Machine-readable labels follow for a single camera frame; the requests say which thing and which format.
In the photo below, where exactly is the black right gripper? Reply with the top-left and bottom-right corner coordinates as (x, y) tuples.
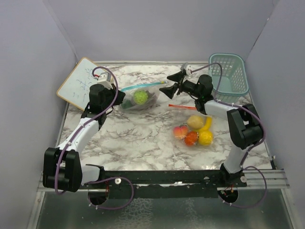
(159, 72), (201, 100)

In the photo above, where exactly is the blue zip clear bag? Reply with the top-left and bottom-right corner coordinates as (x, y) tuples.
(120, 81), (167, 111)

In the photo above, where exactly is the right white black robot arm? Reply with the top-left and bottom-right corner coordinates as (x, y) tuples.
(160, 70), (265, 187)

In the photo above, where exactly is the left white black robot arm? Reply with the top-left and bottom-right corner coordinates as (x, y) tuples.
(42, 84), (126, 193)

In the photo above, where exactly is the dark green fake vegetable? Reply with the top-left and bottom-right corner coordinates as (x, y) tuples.
(121, 100), (133, 109)

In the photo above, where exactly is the green fake spiky fruit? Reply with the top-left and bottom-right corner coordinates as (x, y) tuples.
(133, 90), (148, 105)

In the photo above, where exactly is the fake tan pear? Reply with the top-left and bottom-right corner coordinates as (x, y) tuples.
(186, 115), (205, 129)

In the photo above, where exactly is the orange zip clear bag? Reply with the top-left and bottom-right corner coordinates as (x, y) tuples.
(167, 104), (214, 148)

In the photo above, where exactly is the fake pink peach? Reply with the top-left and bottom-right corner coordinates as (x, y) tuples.
(173, 125), (189, 140)

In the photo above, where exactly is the fake yellow banana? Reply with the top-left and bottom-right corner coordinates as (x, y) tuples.
(201, 117), (213, 131)

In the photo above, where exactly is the fake orange tomato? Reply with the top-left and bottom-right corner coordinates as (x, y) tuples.
(184, 131), (198, 146)

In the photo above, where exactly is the fake yellow lemon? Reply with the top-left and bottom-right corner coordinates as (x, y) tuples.
(198, 130), (214, 146)

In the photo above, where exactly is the yellow framed whiteboard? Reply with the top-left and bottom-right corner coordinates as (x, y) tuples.
(57, 57), (97, 111)

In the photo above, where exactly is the teal plastic basket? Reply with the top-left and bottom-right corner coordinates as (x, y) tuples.
(208, 53), (249, 103)

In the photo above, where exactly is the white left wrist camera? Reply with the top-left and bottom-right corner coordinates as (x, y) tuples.
(97, 73), (112, 88)

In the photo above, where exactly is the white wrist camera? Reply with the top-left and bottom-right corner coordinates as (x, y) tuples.
(97, 73), (112, 88)
(181, 62), (192, 75)

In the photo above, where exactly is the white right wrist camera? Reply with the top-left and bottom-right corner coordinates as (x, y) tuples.
(181, 62), (192, 75)

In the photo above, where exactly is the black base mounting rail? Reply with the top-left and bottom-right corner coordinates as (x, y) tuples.
(79, 170), (247, 199)

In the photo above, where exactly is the aluminium extrusion rail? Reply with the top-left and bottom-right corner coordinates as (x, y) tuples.
(37, 169), (290, 192)

